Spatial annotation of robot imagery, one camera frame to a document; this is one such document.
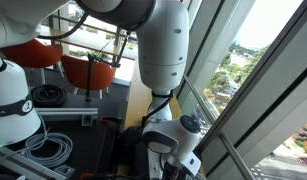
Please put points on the black zip jumper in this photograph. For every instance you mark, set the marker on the black zip jumper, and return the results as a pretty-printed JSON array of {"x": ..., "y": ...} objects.
[{"x": 132, "y": 152}]

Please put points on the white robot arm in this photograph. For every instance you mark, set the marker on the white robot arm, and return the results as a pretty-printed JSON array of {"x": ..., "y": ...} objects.
[{"x": 162, "y": 29}]

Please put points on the black tripod stand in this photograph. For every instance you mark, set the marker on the black tripod stand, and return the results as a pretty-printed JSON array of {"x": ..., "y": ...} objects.
[{"x": 93, "y": 59}]

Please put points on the right orange chair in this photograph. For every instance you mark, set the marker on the right orange chair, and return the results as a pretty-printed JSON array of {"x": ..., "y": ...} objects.
[{"x": 82, "y": 74}]

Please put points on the orange chair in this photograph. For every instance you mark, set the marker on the orange chair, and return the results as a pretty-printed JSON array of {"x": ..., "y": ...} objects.
[
  {"x": 33, "y": 54},
  {"x": 82, "y": 74}
]

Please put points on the metal window handrail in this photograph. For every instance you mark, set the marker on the metal window handrail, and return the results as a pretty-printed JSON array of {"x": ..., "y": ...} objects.
[{"x": 231, "y": 150}]

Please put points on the red clamp bottom edge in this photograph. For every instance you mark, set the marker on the red clamp bottom edge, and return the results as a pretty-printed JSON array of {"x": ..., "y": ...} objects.
[{"x": 100, "y": 176}]

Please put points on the left orange chair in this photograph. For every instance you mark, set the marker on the left orange chair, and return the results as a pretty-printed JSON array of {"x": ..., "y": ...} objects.
[{"x": 33, "y": 54}]

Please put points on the red handled clamp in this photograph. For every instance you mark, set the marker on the red handled clamp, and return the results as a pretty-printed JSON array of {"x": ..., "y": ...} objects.
[{"x": 107, "y": 119}]

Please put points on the aluminium extrusion rail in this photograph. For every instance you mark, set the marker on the aluminium extrusion rail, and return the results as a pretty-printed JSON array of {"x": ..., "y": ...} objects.
[{"x": 86, "y": 116}]

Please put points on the aluminium frame corner bracket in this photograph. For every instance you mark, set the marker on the aluminium frame corner bracket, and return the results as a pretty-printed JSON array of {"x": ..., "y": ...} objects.
[{"x": 65, "y": 171}]

